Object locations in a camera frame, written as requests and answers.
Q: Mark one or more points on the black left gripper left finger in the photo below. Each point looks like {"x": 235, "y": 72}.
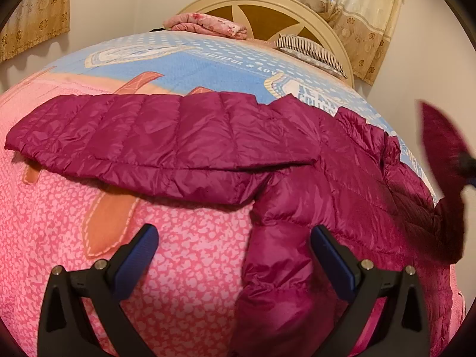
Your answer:
{"x": 65, "y": 329}

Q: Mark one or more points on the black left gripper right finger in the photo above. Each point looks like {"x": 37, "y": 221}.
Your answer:
{"x": 402, "y": 328}

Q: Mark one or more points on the magenta quilted down jacket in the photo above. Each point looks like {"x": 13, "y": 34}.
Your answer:
{"x": 297, "y": 167}

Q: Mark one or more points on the pink and blue bedspread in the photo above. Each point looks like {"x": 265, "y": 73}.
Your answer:
{"x": 186, "y": 302}

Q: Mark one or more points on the beige floral curtain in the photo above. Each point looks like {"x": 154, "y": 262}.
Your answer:
{"x": 365, "y": 27}

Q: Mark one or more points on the striped pillow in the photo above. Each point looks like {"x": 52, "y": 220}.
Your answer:
{"x": 311, "y": 53}

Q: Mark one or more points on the cream wooden headboard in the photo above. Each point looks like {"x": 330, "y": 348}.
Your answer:
{"x": 267, "y": 19}

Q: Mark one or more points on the folded pink floral blanket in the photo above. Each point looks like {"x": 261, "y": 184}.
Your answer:
{"x": 205, "y": 24}

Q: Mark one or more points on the beige left window curtain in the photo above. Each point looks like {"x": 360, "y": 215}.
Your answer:
{"x": 32, "y": 23}

